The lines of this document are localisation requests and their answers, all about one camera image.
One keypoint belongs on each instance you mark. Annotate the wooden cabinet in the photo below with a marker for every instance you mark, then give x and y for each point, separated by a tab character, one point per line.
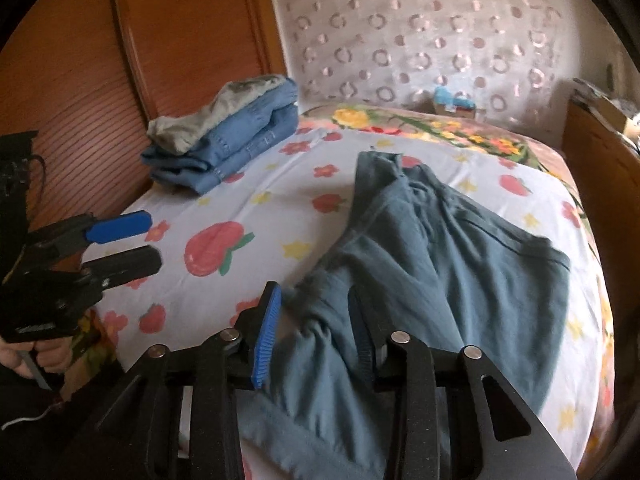
605	175

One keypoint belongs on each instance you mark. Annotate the floral blanket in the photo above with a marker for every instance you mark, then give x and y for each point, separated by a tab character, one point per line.
360	117

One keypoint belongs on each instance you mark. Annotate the small box with blue packet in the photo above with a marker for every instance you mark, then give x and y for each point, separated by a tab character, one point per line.
452	102

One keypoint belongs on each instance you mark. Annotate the teal pants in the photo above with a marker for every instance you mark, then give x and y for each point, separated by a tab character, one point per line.
450	285

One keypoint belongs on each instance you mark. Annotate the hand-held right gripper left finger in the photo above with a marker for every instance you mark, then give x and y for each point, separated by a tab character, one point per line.
265	332

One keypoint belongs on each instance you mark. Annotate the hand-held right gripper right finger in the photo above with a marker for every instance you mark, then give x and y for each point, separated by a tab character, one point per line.
364	347

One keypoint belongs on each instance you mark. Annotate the pile of papers and boxes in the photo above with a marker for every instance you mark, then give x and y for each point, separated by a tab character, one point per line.
607	105

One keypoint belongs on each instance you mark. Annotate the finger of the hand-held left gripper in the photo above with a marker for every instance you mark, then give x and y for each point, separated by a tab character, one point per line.
130	262
120	227

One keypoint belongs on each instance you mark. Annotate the wooden headboard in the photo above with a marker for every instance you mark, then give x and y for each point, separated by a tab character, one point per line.
100	85

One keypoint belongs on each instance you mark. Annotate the fruit print bed sheet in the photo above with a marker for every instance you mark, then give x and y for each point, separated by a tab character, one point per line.
280	180

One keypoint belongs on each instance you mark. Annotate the folded grey-green pants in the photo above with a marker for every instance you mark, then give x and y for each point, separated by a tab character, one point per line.
200	120

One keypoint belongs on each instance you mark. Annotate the person's left hand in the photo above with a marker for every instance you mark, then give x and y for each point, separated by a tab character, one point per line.
50	355

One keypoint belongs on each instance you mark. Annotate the person's dark clothing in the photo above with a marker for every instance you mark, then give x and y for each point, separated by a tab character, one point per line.
30	445

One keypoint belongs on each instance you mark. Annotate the folded blue jeans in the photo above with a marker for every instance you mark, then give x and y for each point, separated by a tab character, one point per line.
240	140

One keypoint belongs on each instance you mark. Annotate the circle print curtain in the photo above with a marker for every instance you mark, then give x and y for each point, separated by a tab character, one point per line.
400	35

